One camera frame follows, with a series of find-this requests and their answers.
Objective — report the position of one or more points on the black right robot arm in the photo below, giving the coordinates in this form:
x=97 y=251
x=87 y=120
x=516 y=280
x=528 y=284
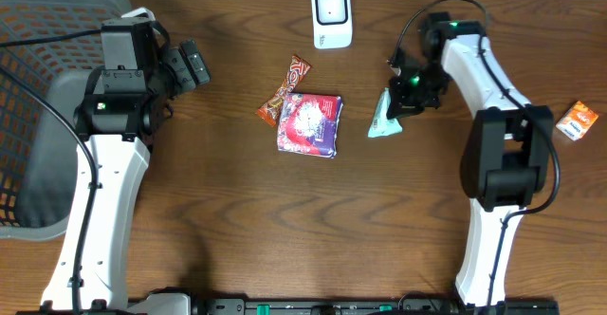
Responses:
x=507 y=155

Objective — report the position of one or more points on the small orange carton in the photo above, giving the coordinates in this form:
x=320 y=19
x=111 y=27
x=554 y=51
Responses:
x=576 y=122

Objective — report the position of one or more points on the grey plastic mesh basket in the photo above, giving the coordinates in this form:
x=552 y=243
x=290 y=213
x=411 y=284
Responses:
x=38 y=156

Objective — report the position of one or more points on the red blue noodle packet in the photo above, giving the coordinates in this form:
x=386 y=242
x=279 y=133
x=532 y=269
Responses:
x=308 y=124

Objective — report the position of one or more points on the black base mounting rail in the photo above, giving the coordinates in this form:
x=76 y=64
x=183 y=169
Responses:
x=178 y=303

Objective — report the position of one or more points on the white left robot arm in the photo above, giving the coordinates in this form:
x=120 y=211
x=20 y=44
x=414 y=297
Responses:
x=124 y=103

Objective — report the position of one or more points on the red Top chocolate bar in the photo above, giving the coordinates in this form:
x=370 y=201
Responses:
x=271 y=109

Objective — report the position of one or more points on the teal white snack packet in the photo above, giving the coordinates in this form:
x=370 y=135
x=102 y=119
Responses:
x=381 y=126

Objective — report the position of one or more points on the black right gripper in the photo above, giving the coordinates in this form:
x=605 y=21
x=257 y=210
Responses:
x=401 y=105

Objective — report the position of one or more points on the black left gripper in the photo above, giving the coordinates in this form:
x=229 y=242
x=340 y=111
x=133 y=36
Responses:
x=177 y=69

